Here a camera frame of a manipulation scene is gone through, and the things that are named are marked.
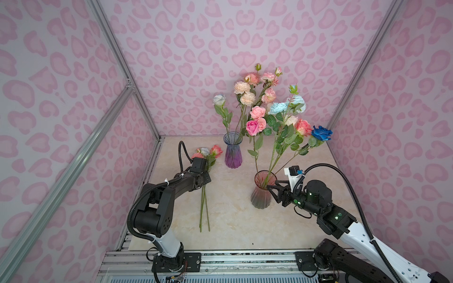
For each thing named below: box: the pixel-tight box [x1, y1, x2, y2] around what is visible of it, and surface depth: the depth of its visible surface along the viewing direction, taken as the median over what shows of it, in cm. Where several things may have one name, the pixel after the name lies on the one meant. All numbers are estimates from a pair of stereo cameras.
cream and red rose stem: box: [265, 118, 313, 187], surface depth 71 cm
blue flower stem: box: [274, 124, 333, 175], surface depth 65 cm
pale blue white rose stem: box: [212, 94, 233, 137], surface depth 88 cm
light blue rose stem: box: [262, 84, 307, 187], surface depth 68 cm
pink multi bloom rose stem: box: [254, 66, 283, 107], surface depth 76 cm
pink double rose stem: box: [245, 106, 267, 143], surface depth 69 cm
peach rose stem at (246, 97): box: [233, 81, 256, 137], surface depth 81 cm
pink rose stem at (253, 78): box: [244, 63, 262, 86], surface depth 84 cm
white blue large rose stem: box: [200, 147, 210, 157], surface depth 109 cm
